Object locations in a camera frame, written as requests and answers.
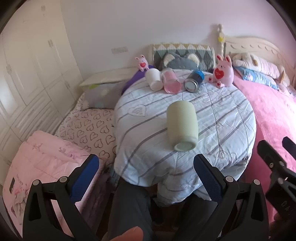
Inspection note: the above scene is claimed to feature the pale green ceramic cup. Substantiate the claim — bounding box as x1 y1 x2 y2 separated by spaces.
166 100 199 152

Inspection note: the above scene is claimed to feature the pink glass cup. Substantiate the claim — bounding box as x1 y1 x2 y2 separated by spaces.
161 68 182 94

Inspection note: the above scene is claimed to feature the white cup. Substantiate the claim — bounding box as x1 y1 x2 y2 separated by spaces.
145 68 163 91

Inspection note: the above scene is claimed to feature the operator thumb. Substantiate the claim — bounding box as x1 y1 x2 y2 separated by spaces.
111 226 144 241

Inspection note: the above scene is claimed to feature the pink folded quilt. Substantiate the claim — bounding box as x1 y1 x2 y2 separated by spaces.
3 131 106 237

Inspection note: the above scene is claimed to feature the light blue pillow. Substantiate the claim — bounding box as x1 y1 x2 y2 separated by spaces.
234 67 280 90

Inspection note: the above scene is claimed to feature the operator dark trouser leg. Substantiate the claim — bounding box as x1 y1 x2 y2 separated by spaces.
106 181 157 240

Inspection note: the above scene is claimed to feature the large pink bunny toy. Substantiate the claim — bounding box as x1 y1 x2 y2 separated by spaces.
206 54 234 88

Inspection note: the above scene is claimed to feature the cream plush dog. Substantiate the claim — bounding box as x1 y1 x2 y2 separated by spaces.
232 53 290 87

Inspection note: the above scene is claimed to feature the cream wooden headboard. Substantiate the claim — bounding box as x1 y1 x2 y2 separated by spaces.
217 24 295 84

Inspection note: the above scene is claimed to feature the heart pattern bed sheet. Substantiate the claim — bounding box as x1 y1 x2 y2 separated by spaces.
55 94 116 166

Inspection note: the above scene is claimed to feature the blue steel tumbler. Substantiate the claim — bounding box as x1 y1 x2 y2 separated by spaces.
184 70 204 93

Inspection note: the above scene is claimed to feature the striped light blue quilt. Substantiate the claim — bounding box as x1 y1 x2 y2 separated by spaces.
113 78 256 205

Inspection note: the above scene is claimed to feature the triangle pattern headboard cushion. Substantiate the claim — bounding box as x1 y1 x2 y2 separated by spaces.
151 43 216 72

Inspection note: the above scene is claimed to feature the grey cat ear cushion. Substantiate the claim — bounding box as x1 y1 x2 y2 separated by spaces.
160 53 200 70

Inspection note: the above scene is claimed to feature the grey floral pillow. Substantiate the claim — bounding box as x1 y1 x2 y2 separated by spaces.
81 81 127 110

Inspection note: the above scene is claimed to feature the white wardrobe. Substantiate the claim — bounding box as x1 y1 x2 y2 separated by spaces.
1 1 83 181

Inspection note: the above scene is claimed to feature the white low headboard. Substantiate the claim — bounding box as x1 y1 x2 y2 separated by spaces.
80 67 138 87

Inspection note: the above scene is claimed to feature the purple pillow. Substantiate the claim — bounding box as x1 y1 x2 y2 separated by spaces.
121 70 146 95

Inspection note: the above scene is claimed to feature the small pink bunny toy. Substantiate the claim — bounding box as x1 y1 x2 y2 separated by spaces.
135 55 149 72

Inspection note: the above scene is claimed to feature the wall socket plate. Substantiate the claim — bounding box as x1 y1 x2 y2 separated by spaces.
111 47 128 55

